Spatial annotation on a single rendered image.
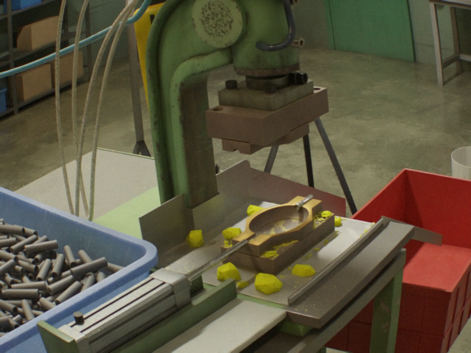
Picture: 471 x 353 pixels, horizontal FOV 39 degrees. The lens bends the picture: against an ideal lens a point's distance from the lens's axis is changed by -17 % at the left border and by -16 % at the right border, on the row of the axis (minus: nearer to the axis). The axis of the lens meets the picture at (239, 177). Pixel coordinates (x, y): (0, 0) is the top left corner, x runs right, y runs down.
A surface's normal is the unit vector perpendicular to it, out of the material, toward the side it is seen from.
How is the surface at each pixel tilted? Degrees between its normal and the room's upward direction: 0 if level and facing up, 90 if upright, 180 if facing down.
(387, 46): 90
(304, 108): 90
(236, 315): 0
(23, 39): 90
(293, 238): 90
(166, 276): 0
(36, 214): 81
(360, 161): 0
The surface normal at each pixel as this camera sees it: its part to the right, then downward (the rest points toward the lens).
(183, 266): -0.09, -0.93
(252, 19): -0.28, 0.37
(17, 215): -0.62, 0.19
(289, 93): 0.80, 0.15
